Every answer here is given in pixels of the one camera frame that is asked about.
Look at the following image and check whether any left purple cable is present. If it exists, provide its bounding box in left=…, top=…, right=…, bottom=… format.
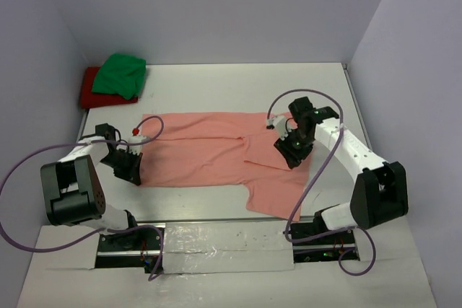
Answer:
left=0, top=115, right=167, bottom=283

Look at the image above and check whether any green folded t-shirt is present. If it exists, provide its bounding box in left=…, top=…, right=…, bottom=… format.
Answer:
left=92, top=53, right=147, bottom=100

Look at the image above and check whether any salmon pink t-shirt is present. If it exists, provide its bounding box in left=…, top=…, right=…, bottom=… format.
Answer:
left=140, top=112, right=310, bottom=221

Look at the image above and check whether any red folded t-shirt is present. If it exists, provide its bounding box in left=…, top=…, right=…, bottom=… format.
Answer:
left=79, top=66, right=139, bottom=110

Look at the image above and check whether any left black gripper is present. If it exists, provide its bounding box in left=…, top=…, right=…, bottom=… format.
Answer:
left=100, top=149, right=143, bottom=185

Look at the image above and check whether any silver tape patch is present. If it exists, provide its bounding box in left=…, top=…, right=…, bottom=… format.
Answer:
left=162, top=221, right=295, bottom=274

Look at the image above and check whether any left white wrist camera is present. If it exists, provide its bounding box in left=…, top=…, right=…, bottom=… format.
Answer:
left=126, top=128, right=149, bottom=155

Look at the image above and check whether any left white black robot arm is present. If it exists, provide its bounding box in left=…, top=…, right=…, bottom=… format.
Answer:
left=40, top=123, right=148, bottom=250

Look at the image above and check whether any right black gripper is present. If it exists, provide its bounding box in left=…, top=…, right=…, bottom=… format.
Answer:
left=274, top=128, right=314, bottom=170

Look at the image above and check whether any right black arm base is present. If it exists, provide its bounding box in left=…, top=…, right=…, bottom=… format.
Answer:
left=283, top=221, right=359, bottom=263

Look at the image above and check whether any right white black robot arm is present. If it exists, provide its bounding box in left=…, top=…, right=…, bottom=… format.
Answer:
left=266, top=97, right=409, bottom=244

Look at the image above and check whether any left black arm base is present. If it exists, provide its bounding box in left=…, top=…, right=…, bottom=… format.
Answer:
left=95, top=229, right=161, bottom=274

